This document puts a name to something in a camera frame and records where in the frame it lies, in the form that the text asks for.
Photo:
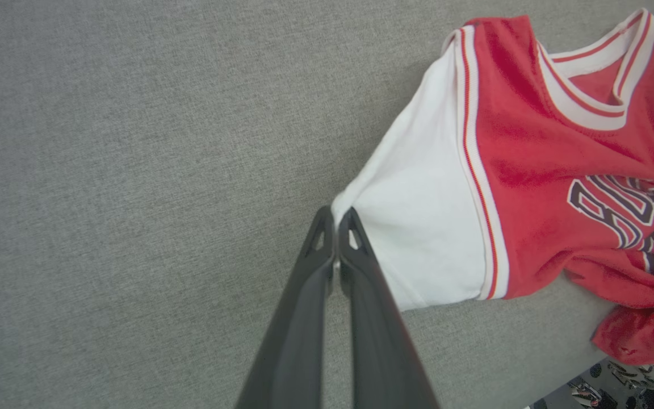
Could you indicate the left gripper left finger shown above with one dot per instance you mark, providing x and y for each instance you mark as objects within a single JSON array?
[{"x": 298, "y": 329}]

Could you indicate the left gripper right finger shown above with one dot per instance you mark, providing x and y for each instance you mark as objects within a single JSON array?
[{"x": 378, "y": 341}]

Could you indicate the red and white basketball jersey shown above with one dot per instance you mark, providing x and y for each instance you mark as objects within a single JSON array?
[{"x": 543, "y": 170}]

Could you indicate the grey fabric sofa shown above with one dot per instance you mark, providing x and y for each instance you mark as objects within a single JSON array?
[{"x": 134, "y": 199}]

